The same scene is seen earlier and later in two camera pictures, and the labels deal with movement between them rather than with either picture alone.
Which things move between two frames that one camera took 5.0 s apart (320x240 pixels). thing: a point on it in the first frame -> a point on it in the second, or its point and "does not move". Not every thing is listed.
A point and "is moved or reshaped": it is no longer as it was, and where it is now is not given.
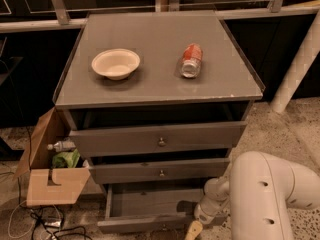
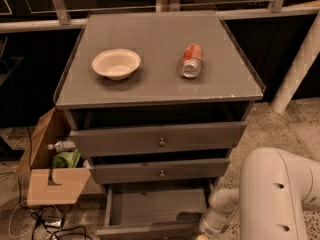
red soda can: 191,60 does not move
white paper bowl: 116,64 does not move
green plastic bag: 66,159 does not move
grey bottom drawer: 150,207 is moved or reshaped
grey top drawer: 158,139 does not move
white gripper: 202,212 -> 209,224
